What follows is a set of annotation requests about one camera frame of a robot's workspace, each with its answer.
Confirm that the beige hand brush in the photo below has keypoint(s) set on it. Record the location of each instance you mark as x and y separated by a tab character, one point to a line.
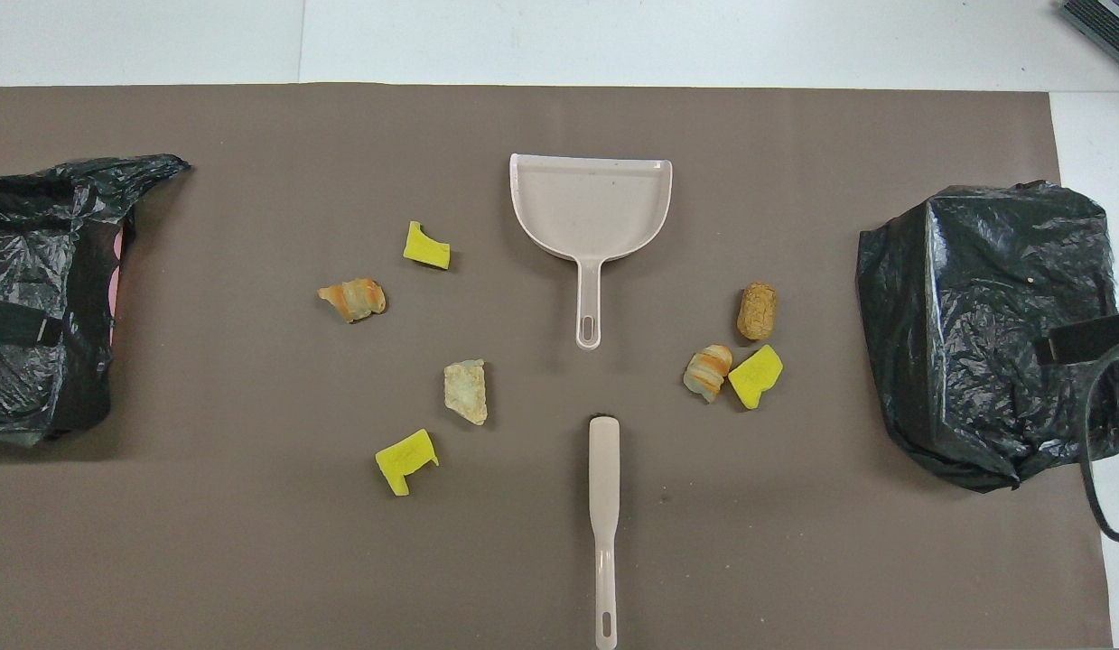
604	469

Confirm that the small yellow sponge piece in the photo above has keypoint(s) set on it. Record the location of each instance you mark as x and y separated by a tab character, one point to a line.
425	249

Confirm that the brown table mat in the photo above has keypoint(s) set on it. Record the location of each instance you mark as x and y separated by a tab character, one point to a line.
252	542

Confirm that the notched yellow sponge piece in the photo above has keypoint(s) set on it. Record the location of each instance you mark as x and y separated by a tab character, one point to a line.
401	460

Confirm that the grey ribbed device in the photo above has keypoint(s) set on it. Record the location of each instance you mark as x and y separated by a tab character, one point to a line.
1110	18

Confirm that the orange striped bread piece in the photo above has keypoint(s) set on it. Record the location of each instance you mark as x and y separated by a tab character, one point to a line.
356	300
706	373

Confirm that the pink bin with black bag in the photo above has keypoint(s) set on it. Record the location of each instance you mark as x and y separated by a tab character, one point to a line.
35	244

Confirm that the beige plastic dustpan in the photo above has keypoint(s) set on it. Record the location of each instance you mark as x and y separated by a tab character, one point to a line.
591	208

